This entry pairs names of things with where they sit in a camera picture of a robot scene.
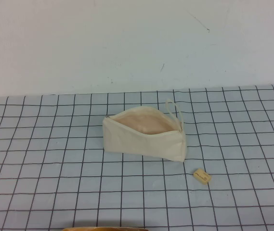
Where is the cream fabric pencil case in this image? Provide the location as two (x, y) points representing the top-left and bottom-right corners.
(102, 98), (187, 163)

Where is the small beige eraser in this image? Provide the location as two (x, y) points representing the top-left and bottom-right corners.
(193, 168), (211, 185)

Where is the orange-brown rounded object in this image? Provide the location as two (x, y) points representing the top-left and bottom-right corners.
(62, 226), (149, 231)

